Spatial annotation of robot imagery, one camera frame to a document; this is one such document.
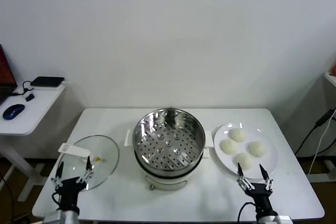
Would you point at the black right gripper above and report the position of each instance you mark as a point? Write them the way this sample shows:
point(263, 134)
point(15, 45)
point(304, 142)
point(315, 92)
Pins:
point(258, 192)

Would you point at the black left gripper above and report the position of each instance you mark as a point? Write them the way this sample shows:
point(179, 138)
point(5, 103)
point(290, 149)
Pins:
point(69, 186)

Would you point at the white steamed baozi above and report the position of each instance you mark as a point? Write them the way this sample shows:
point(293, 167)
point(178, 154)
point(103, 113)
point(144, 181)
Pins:
point(229, 146)
point(257, 148)
point(237, 134)
point(244, 161)

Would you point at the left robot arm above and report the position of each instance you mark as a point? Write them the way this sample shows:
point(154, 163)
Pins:
point(63, 217)

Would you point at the perforated steel steamer basket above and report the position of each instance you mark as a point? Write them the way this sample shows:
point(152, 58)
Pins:
point(168, 142)

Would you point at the white round plate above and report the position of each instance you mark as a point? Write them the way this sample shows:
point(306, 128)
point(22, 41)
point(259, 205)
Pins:
point(267, 161)

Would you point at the white side table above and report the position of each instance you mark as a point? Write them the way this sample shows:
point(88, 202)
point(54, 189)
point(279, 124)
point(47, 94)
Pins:
point(26, 121)

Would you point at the blue computer mouse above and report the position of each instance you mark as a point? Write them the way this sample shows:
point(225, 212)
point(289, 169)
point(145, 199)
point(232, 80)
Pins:
point(13, 110)

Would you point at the small black adapter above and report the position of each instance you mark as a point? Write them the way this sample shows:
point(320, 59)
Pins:
point(29, 97)

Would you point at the white electric cooking pot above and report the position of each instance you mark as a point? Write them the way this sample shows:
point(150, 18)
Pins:
point(165, 180)

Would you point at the black power plug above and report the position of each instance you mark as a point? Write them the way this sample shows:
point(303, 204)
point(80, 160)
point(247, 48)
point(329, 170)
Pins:
point(324, 119)

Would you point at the flat black device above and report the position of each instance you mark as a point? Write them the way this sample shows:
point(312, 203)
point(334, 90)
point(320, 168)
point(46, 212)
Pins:
point(47, 81)

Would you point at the open black laptop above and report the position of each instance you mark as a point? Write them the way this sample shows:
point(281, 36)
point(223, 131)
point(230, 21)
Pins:
point(5, 72)

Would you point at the orange object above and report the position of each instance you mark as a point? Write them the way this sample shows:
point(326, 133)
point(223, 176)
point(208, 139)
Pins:
point(334, 69)

